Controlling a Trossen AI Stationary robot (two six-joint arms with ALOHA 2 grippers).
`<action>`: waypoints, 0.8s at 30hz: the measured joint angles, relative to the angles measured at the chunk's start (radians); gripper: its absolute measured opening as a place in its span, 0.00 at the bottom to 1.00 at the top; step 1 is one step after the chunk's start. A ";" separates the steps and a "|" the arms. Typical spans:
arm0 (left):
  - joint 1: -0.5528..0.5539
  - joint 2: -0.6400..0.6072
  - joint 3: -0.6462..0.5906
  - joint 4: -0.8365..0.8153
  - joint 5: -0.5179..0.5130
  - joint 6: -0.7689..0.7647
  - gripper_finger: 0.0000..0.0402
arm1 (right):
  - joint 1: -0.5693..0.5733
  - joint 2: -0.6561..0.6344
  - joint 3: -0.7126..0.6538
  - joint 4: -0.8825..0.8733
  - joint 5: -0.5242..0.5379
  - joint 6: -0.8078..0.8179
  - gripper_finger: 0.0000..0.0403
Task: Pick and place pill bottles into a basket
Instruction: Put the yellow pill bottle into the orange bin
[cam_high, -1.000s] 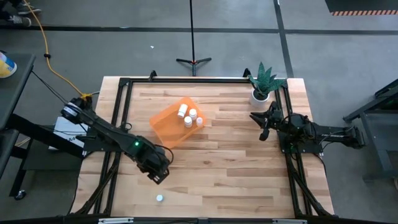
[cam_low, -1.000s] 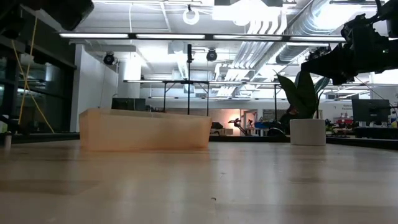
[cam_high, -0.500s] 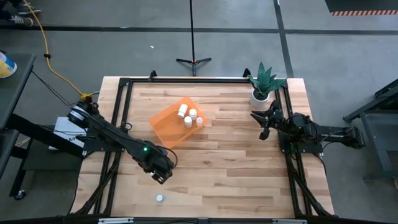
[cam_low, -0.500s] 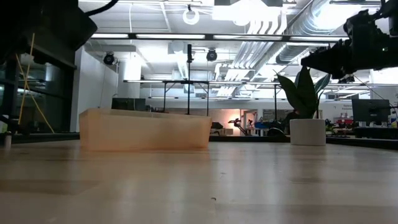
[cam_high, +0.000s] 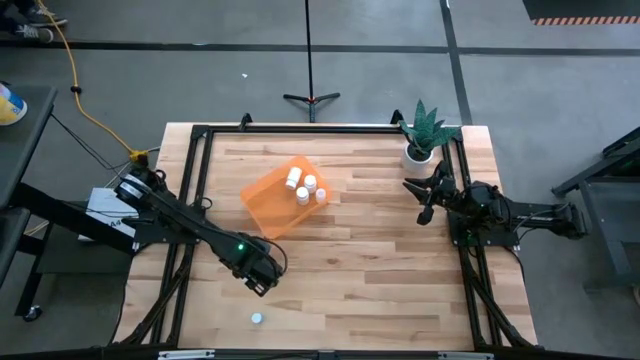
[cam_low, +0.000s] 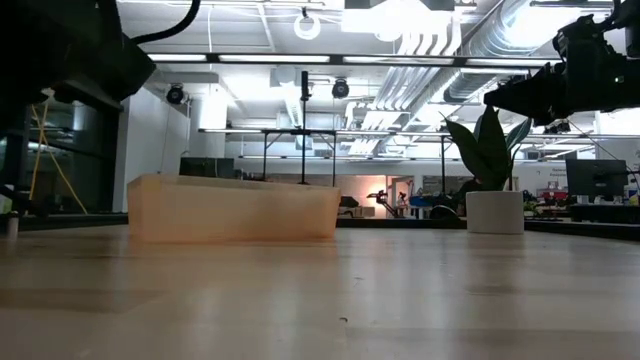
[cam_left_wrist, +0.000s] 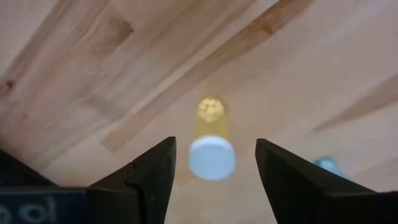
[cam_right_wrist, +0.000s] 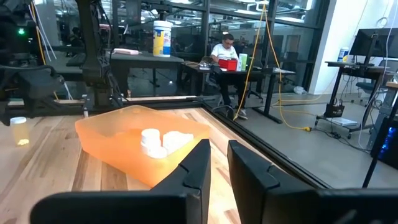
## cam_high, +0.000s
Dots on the black mat with hazard stripe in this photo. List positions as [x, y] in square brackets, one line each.
[580, 7]

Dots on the black tripod stand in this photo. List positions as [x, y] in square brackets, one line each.
[310, 97]

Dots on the white bottle cap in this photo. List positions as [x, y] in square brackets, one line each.
[257, 318]

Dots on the yellow and blue container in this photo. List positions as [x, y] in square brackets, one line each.
[10, 106]

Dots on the black metal table frame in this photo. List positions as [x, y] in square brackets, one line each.
[202, 150]

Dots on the white box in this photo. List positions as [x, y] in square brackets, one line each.
[105, 205]

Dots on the white round plant pot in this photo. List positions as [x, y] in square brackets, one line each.
[411, 162]

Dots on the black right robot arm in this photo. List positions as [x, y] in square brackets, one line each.
[540, 220]

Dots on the green snake plant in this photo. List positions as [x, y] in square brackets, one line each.
[425, 130]

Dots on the person's shoe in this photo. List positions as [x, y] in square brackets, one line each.
[45, 17]
[32, 33]

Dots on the aluminium rail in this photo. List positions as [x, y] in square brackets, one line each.
[465, 355]
[185, 355]

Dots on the orange plastic basket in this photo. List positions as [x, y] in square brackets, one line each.
[272, 210]

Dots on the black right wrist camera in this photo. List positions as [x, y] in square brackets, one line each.
[426, 216]

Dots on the white pill bottle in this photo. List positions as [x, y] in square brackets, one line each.
[302, 195]
[293, 178]
[310, 183]
[320, 195]

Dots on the black metal cart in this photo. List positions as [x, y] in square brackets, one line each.
[610, 200]

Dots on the black frame clamp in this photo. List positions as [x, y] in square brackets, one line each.
[245, 121]
[396, 117]

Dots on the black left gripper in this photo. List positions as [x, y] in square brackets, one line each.
[260, 272]

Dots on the black equipment cart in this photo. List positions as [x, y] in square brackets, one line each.
[25, 150]

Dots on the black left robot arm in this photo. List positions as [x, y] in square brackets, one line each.
[185, 215]

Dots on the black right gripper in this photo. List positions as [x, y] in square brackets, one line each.
[442, 192]

